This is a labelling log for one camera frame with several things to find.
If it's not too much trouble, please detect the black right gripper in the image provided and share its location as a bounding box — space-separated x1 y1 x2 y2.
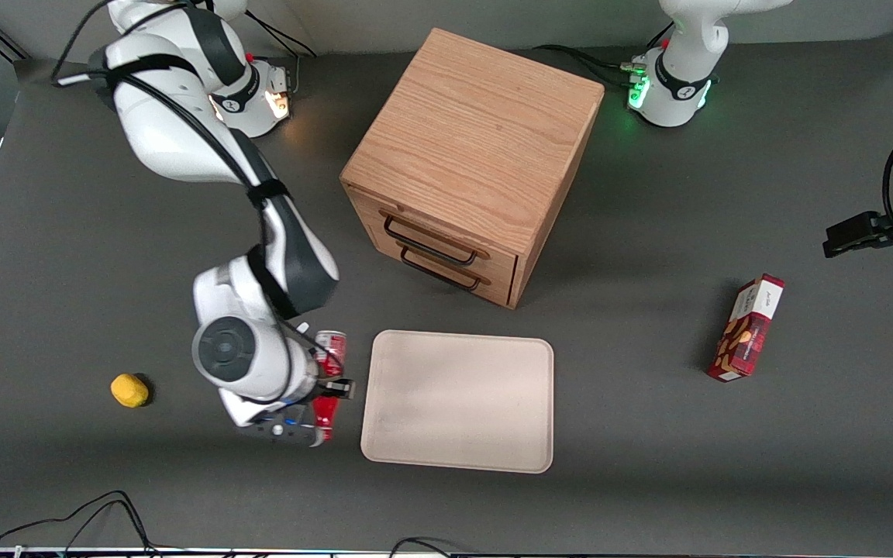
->
307 377 357 405

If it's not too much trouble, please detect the red coke bottle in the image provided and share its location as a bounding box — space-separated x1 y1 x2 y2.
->
312 330 349 443

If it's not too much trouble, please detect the beige rectangular tray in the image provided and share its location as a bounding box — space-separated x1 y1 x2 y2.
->
360 329 555 474

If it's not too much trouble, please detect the red cookie box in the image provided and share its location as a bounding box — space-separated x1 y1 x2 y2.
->
706 273 787 383

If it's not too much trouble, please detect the yellow lemon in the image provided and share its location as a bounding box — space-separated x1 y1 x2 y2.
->
110 374 151 409

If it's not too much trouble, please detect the wooden two-drawer cabinet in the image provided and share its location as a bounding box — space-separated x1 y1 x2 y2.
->
340 28 605 311

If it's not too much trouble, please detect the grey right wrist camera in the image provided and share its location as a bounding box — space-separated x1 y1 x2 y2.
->
241 416 326 450

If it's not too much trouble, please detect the black metal drawer handle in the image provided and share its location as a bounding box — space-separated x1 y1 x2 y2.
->
383 215 479 267
399 246 484 293

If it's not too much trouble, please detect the short black table-edge cable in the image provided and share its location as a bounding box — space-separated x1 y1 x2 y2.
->
387 536 459 558

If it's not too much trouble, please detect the long black table-edge cable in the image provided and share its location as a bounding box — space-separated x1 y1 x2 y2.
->
0 489 159 556

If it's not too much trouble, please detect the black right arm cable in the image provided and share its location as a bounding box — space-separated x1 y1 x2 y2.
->
51 0 343 374

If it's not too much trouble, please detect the black left base cable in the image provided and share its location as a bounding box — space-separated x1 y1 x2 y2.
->
532 43 643 88

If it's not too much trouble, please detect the black base cable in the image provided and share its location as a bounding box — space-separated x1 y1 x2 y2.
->
532 43 643 88
245 11 318 61

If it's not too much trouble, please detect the black right base cable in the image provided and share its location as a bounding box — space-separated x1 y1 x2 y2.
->
245 11 318 61

